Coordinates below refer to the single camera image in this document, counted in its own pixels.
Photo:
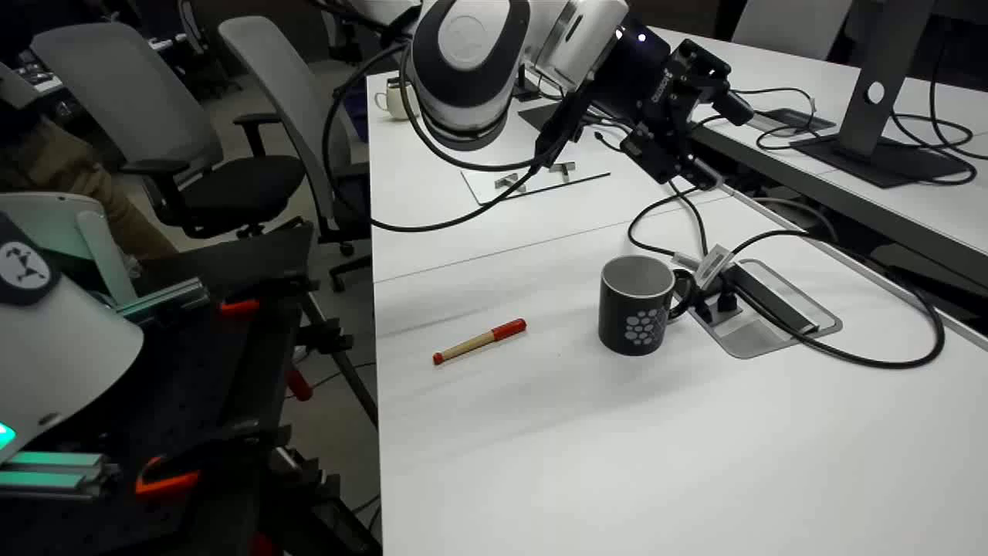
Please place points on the small white mug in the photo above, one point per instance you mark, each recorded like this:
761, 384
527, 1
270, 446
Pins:
394, 100

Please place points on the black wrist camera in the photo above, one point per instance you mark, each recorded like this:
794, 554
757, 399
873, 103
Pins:
707, 77

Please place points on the aluminium rail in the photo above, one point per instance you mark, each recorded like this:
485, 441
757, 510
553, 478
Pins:
50, 474

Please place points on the grey office chair black seat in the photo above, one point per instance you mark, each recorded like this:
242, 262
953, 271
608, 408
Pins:
125, 94

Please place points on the black orange clamp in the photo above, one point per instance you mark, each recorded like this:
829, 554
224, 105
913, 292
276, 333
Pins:
165, 481
299, 384
239, 306

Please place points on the silver monitor stand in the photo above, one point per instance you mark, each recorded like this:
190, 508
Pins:
876, 94

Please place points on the black tripod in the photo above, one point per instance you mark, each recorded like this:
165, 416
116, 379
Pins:
340, 359

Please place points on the black patterned mug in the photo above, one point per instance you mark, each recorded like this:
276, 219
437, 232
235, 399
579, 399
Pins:
639, 310

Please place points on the light grey chair back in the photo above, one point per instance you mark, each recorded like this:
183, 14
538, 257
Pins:
791, 26

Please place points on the red capped tan marker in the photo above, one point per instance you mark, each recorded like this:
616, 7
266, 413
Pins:
481, 344

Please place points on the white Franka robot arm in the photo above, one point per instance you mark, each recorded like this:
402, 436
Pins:
469, 64

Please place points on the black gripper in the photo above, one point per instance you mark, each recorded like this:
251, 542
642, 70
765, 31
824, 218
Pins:
634, 72

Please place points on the metal desk outlet box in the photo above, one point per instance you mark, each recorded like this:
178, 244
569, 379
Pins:
768, 310

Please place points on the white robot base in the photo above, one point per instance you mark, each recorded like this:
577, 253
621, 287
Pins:
62, 349

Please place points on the grey T-shaped metal piece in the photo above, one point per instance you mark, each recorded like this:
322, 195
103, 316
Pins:
507, 183

